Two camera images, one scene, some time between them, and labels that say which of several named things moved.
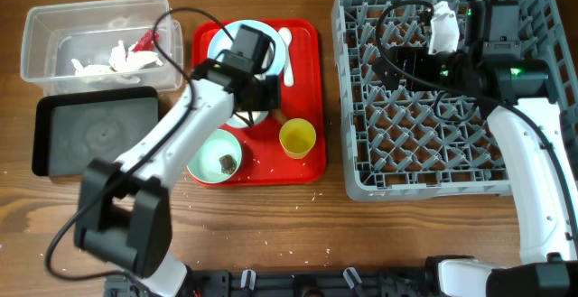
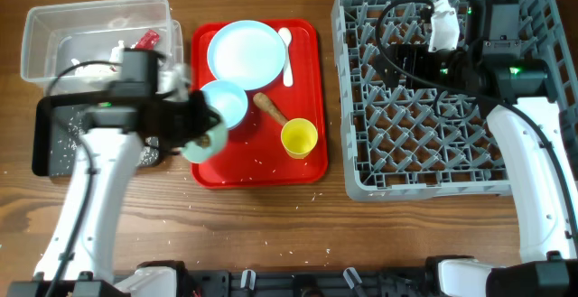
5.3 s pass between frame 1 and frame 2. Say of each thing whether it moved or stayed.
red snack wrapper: stayed
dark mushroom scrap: moved
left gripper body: moved
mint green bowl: moved
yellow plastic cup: stayed
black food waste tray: stayed
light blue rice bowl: moved
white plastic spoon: stayed
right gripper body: stayed
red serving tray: stayed
